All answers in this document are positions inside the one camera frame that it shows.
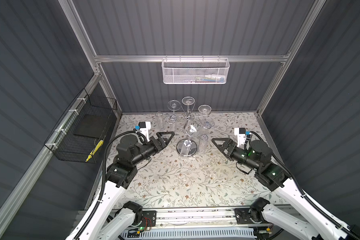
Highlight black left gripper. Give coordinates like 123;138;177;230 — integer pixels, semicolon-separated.
130;131;173;169

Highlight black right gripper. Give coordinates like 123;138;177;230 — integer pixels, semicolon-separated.
211;137;259;173

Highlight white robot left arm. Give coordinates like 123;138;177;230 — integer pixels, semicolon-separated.
67;130;175;240

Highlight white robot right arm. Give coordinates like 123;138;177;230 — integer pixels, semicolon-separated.
212;131;360;240

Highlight chrome wine glass rack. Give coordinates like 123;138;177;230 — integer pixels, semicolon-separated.
165;99;212;158

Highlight items in white basket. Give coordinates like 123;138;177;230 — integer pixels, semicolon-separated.
184;75;226;84

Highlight yellow black tool in basket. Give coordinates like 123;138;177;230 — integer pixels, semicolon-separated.
85;140;104;163

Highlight black pad in basket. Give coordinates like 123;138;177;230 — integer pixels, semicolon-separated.
74;114;108;139

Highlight white ventilated cover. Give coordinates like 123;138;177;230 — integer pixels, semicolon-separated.
121;227;257;240

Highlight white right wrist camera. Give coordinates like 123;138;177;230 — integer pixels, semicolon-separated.
234;128;252;149

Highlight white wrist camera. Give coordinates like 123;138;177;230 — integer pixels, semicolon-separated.
135;122;151;142
234;128;252;149

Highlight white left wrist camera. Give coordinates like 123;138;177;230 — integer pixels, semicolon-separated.
135;122;151;142

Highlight white wire mesh basket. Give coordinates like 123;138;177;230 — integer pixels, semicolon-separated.
161;57;230;85

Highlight black wire basket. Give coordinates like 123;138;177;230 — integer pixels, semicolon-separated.
45;91;118;164

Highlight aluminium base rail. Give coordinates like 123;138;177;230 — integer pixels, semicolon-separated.
74;205;307;230

